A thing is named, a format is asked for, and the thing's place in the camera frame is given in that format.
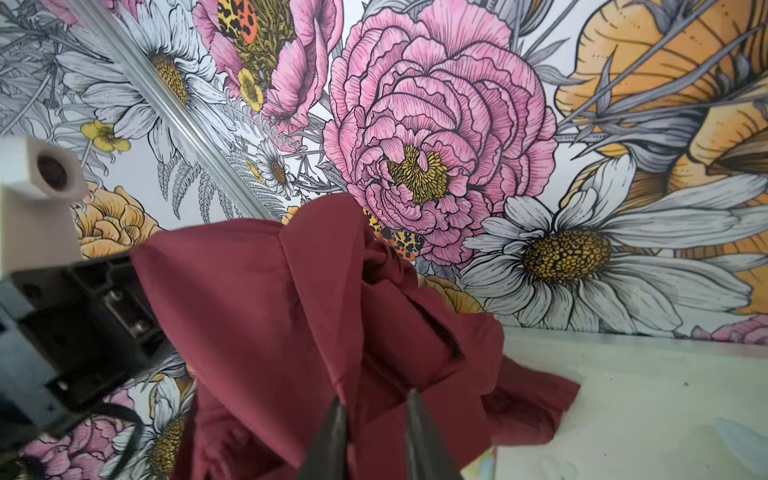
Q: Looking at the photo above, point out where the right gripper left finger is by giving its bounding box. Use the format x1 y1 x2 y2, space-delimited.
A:
296 397 348 480

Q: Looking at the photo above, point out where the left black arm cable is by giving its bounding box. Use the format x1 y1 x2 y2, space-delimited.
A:
0 401 145 480

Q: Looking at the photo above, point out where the left aluminium corner post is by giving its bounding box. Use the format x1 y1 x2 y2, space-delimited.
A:
70 0 275 220

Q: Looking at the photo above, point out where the maroon cloth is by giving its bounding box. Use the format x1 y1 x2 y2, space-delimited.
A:
131 194 579 479

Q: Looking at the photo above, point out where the pastel floral print cloth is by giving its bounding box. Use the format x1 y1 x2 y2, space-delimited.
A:
460 448 497 480

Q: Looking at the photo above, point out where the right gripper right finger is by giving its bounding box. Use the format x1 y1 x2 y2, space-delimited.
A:
405 389 462 480

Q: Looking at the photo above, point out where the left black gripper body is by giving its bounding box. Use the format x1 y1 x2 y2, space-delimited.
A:
1 253 172 450

